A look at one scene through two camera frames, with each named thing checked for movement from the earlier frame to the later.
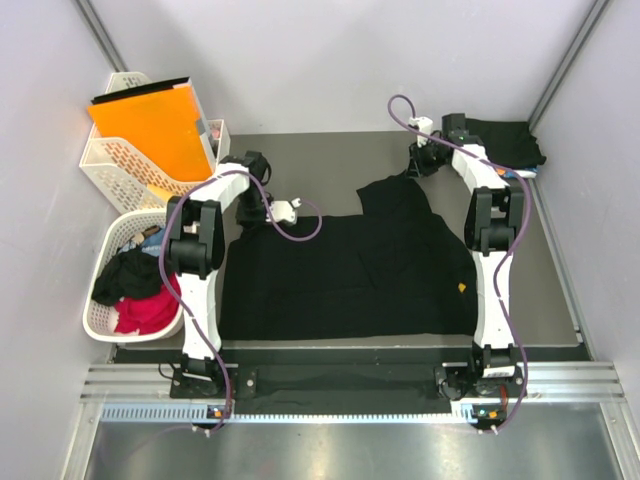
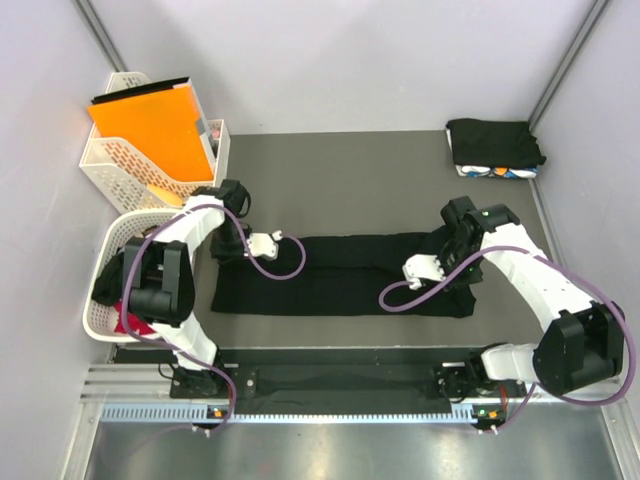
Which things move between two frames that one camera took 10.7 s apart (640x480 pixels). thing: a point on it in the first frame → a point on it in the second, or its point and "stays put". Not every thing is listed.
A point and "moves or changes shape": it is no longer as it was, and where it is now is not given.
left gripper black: [249, 222] → [222, 255]
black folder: [140, 89] stays put
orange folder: [167, 125] stays put
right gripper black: [415, 156] → [475, 277]
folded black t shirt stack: [508, 144] stays put
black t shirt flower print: [396, 272] moves or changes shape
